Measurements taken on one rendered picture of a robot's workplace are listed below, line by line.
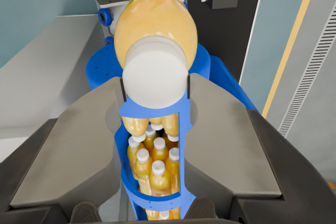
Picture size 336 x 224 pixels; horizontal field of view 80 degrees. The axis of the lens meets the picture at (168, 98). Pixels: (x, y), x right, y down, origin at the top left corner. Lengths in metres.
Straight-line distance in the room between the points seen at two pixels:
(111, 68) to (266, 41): 1.63
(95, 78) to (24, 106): 0.37
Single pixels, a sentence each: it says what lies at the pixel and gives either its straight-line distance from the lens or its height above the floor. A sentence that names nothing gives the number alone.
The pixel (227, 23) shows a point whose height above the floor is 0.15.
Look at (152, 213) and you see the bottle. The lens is 0.99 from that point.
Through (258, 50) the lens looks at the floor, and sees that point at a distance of 1.95.
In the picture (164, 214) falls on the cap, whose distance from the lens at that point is 0.93.
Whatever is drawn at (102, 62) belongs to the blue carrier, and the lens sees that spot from 0.48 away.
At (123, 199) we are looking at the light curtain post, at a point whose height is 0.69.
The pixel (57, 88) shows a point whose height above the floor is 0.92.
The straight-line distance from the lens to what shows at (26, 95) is 0.80.
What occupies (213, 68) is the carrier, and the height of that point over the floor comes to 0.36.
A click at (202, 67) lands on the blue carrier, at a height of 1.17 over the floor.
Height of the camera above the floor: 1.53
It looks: 52 degrees down
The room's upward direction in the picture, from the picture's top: 169 degrees clockwise
